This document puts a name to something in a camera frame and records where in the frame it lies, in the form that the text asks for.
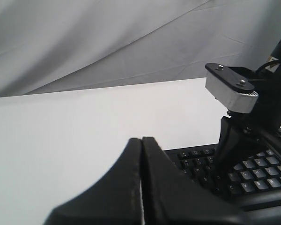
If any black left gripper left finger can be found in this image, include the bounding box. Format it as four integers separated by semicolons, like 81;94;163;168
45;138;142;225

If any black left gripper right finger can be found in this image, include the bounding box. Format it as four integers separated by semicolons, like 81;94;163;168
142;137;281;225

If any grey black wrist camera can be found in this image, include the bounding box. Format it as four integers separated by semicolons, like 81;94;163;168
205;63;259;114

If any black Acer keyboard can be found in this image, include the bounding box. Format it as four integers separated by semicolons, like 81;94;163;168
166;144;281;211

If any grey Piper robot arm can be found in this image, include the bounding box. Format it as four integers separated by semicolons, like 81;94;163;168
45;40;281;225

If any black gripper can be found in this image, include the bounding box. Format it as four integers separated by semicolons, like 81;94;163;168
214;67;281;168

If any grey backdrop cloth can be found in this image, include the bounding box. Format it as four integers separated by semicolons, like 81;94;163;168
0;0;281;97

